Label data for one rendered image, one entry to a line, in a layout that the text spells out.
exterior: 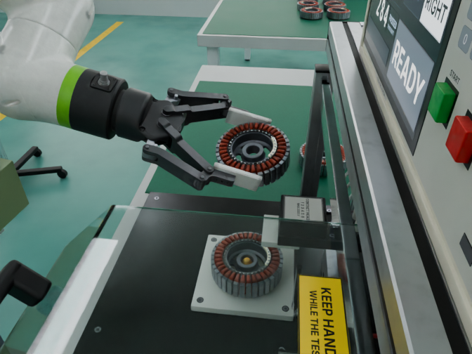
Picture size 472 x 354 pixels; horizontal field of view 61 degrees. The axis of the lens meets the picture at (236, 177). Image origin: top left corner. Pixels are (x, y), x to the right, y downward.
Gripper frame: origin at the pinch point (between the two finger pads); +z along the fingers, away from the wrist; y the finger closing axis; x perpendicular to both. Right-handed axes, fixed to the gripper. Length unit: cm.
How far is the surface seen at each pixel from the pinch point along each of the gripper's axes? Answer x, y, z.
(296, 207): -0.7, -8.7, 7.4
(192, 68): 180, 239, -39
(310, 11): 52, 146, 22
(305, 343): -21.5, -33.7, 2.2
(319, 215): -1.8, -9.7, 10.4
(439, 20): -33.9, -16.6, 5.0
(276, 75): 40, 74, 9
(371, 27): -23.3, 1.0, 7.0
